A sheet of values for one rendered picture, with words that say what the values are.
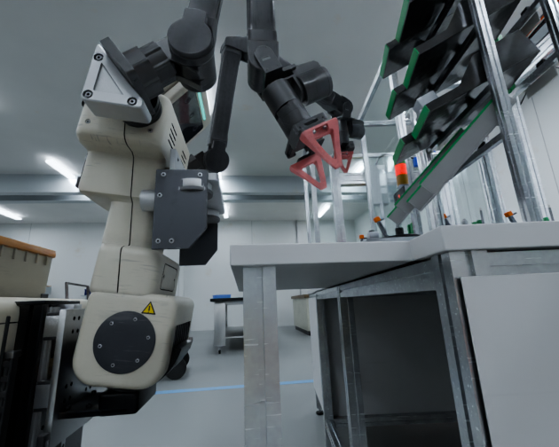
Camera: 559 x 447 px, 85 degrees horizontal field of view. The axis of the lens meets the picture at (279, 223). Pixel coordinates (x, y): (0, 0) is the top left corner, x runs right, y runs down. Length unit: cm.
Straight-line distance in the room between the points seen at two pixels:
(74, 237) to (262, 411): 1181
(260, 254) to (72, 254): 1170
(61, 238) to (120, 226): 1163
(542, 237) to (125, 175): 70
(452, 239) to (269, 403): 30
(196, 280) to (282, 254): 1032
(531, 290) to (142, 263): 59
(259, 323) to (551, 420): 33
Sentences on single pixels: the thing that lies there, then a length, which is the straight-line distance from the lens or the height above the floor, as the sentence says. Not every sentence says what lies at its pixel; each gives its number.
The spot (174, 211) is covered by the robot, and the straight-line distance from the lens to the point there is 62.
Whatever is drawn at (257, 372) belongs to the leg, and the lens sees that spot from 44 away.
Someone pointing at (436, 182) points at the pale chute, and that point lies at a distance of 75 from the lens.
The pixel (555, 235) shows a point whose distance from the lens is 48.
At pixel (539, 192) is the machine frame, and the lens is 235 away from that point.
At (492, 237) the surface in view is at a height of 84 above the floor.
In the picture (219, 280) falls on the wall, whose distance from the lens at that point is 1064.
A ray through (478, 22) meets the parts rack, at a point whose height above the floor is 138.
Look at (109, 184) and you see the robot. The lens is 73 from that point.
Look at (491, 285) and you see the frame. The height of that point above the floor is 79.
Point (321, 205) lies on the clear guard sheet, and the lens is 257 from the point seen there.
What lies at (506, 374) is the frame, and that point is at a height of 70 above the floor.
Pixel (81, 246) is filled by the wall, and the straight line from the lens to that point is 1199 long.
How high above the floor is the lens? 78
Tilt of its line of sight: 14 degrees up
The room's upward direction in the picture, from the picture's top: 2 degrees counter-clockwise
